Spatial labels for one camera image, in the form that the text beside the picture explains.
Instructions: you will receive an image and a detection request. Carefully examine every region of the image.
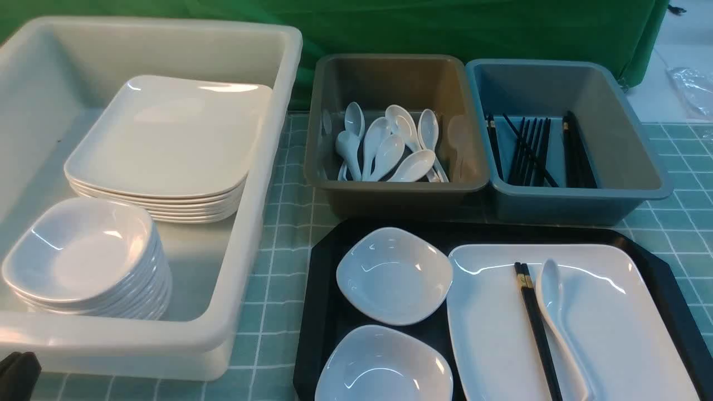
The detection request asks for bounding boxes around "white square bowl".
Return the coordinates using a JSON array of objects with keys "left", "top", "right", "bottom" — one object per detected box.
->
[
  {"left": 314, "top": 325, "right": 454, "bottom": 400},
  {"left": 336, "top": 227, "right": 453, "bottom": 326}
]

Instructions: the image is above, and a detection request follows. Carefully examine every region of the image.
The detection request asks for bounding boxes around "white ceramic soup spoon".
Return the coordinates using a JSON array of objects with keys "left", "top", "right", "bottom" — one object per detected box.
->
[{"left": 534, "top": 258, "right": 595, "bottom": 400}]

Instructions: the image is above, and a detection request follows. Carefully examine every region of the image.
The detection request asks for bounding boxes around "white rectangular rice plate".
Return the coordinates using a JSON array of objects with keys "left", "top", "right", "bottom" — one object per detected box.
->
[{"left": 446, "top": 244, "right": 699, "bottom": 400}]

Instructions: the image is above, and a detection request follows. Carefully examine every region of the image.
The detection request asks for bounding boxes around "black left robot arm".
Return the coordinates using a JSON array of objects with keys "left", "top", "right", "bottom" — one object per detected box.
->
[{"left": 1, "top": 352, "right": 42, "bottom": 400}]

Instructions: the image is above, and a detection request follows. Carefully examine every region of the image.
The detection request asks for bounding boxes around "white spoon far left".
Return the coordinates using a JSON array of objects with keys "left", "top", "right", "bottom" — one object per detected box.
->
[{"left": 335, "top": 130, "right": 362, "bottom": 181}]

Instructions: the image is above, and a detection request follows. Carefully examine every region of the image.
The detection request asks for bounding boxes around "white spoon lower centre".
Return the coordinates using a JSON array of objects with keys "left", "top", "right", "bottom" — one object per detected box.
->
[{"left": 366, "top": 134, "right": 405, "bottom": 181}]

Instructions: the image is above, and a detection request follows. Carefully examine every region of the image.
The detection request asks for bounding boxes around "white spoon front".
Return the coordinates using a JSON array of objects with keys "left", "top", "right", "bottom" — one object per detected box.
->
[{"left": 387, "top": 149, "right": 436, "bottom": 182}]

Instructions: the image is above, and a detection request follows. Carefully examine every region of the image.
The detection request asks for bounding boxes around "white spoon upper left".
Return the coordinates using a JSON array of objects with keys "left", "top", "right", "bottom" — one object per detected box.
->
[{"left": 344, "top": 101, "right": 366, "bottom": 140}]

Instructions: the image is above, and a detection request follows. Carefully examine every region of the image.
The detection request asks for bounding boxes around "white spoon upper centre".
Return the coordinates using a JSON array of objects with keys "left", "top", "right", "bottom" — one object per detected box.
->
[{"left": 385, "top": 104, "right": 423, "bottom": 153}]

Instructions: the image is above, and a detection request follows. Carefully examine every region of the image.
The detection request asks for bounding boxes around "white spoon right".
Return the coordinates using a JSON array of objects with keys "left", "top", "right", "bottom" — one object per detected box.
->
[{"left": 417, "top": 109, "right": 449, "bottom": 183}]

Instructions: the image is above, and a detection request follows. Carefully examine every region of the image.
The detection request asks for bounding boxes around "black serving tray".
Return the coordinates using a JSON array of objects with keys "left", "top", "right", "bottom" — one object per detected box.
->
[{"left": 293, "top": 218, "right": 711, "bottom": 400}]

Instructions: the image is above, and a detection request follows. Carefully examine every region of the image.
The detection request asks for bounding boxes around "grey plastic spoon bin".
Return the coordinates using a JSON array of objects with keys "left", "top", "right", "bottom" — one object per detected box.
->
[{"left": 303, "top": 53, "right": 491, "bottom": 219}]

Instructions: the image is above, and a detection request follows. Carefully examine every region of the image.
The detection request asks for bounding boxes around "black chopstick bundle centre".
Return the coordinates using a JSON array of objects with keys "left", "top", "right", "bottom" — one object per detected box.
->
[{"left": 503, "top": 114, "right": 559, "bottom": 188}]

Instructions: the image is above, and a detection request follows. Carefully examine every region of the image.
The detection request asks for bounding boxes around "black chopstick bundle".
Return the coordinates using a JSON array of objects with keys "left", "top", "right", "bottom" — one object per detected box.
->
[
  {"left": 562, "top": 111, "right": 598, "bottom": 189},
  {"left": 503, "top": 114, "right": 559, "bottom": 188}
]

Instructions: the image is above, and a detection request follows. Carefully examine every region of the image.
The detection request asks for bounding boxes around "stack of white plates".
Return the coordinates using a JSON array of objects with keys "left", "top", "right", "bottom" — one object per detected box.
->
[{"left": 64, "top": 75, "right": 272, "bottom": 224}]

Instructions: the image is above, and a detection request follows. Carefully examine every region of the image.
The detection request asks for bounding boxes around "black chopstick bundle right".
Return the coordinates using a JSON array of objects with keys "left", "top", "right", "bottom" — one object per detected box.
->
[{"left": 562, "top": 111, "right": 598, "bottom": 189}]

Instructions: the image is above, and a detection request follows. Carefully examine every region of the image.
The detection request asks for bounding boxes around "stack of white bowls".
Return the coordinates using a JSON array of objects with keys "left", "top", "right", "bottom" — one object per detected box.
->
[{"left": 2, "top": 197, "right": 173, "bottom": 320}]

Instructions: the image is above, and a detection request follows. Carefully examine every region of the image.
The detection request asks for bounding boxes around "blue plastic chopstick bin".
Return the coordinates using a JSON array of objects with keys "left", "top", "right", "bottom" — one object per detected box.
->
[{"left": 466, "top": 59, "right": 673, "bottom": 225}]

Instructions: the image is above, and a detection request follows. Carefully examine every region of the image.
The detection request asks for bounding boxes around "green backdrop cloth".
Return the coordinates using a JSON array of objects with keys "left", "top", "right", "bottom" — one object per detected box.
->
[{"left": 1, "top": 1, "right": 669, "bottom": 111}]

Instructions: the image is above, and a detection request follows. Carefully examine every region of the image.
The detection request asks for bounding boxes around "large white plastic tub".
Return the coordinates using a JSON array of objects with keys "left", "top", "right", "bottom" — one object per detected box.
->
[{"left": 1, "top": 16, "right": 302, "bottom": 381}]

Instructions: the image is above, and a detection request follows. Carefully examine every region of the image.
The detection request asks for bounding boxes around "green checkered tablecloth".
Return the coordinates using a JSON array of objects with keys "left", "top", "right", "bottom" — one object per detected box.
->
[{"left": 32, "top": 114, "right": 711, "bottom": 400}]

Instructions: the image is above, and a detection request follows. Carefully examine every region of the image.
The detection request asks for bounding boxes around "clear plastic bag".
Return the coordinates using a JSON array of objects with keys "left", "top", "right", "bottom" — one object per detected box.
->
[{"left": 666, "top": 67, "right": 712, "bottom": 121}]

